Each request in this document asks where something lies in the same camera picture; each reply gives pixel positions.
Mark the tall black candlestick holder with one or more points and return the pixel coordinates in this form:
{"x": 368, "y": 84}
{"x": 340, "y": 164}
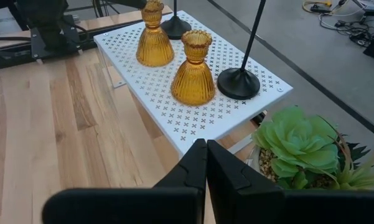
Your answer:
{"x": 175, "y": 28}
{"x": 238, "y": 84}

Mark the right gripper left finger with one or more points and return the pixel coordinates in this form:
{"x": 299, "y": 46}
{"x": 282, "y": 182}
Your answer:
{"x": 193, "y": 168}

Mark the green succulent in patterned pot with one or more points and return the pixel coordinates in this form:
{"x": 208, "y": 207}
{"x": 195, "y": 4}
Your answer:
{"x": 298, "y": 143}

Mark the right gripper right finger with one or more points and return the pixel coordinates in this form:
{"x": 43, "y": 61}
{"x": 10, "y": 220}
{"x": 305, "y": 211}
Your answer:
{"x": 227, "y": 180}

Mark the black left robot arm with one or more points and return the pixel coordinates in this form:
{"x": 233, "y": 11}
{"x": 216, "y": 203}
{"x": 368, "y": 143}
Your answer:
{"x": 46, "y": 31}

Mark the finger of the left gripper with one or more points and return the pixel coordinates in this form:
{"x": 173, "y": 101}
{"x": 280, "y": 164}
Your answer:
{"x": 130, "y": 3}

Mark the amber ribbed glass candle holder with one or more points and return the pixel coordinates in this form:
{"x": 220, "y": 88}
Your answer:
{"x": 154, "y": 46}
{"x": 193, "y": 81}

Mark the white perforated metal shelf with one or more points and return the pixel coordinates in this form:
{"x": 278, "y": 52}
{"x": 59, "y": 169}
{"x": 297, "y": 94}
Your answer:
{"x": 174, "y": 118}

